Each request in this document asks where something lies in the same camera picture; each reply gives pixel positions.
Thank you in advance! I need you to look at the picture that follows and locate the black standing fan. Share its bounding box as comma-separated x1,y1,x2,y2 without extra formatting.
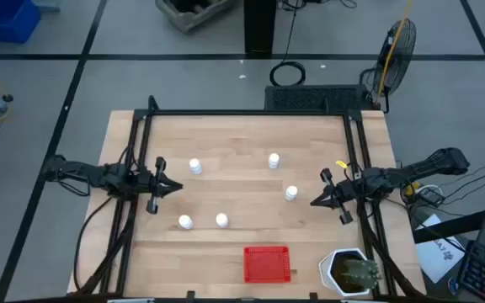
359,19,418,114

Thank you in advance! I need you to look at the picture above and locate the black perforated floor mat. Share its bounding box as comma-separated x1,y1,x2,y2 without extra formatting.
263,83,374,113

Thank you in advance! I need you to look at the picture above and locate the blue plastic bin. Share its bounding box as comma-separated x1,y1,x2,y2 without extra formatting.
0,0,41,44

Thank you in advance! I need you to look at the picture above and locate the black desk edge bar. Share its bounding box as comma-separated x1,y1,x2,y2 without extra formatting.
413,204,485,244

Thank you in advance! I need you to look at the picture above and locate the cactus in white pot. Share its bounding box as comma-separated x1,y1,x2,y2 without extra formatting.
317,247,383,298

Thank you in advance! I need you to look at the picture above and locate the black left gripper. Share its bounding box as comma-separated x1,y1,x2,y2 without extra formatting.
136,157,184,215

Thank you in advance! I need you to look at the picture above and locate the black square post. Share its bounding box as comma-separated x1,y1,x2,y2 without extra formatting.
243,0,278,55

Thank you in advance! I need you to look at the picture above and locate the black power adapter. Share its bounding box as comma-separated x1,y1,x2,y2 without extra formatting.
417,187,445,207

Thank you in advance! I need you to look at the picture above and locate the black aluminium table frame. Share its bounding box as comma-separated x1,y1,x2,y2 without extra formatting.
67,94,427,303

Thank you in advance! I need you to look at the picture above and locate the yellow hanging cable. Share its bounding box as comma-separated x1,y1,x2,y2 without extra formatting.
376,0,414,98

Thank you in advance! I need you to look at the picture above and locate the white paper sheet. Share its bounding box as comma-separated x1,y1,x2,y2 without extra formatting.
414,213,466,284

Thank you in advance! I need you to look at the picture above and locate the black coiled cable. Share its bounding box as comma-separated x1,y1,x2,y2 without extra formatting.
269,0,306,88

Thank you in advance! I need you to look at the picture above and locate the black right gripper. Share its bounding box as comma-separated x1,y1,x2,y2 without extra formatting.
310,167,368,226

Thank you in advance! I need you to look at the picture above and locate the red plastic slotted basket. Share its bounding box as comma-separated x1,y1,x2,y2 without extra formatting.
242,246,292,284

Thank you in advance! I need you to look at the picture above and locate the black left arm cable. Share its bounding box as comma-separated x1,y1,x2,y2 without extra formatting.
72,195,115,291

